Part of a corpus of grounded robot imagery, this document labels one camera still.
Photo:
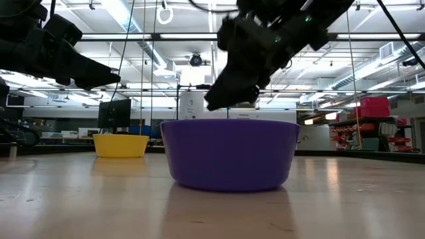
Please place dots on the white box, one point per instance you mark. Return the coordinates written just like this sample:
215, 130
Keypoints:
88, 132

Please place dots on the white pillar with sign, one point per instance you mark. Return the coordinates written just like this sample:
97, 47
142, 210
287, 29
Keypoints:
191, 106

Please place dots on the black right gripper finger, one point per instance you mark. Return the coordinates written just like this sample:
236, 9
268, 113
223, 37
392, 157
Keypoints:
251, 94
222, 89

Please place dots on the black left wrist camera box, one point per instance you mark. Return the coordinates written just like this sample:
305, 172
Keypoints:
63, 30

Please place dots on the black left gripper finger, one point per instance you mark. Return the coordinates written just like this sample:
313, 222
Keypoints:
79, 64
96, 83

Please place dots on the black metal frame stand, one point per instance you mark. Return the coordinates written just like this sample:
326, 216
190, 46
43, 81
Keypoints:
177, 106

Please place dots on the purple plastic bowl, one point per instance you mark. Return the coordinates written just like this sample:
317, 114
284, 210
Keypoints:
229, 156

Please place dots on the yellow plastic bowl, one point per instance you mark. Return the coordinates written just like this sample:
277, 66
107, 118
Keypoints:
120, 145

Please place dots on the black computer monitor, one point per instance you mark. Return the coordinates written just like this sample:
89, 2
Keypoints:
114, 113

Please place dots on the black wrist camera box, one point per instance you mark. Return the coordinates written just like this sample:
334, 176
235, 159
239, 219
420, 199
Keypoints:
63, 30
227, 33

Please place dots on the small white post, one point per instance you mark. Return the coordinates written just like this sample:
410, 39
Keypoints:
13, 151

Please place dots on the blue bin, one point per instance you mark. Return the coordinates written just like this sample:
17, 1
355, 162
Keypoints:
146, 131

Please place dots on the black ceiling camera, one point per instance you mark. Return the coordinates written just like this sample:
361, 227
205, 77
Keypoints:
196, 60

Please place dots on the long ceiling light bar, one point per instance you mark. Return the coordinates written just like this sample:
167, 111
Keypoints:
186, 36

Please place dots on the white container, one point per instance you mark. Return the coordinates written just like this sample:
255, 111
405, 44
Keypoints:
388, 128

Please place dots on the teal box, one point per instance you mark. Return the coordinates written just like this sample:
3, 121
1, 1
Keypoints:
370, 144

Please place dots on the dark storage shelf rack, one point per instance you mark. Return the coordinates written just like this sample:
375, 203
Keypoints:
362, 120

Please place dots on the red storage crate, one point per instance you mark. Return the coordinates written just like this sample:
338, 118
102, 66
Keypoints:
372, 112
374, 102

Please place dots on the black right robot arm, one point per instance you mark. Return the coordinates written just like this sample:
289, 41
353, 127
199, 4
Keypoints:
318, 16

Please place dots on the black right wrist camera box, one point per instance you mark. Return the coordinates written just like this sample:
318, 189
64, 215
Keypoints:
227, 33

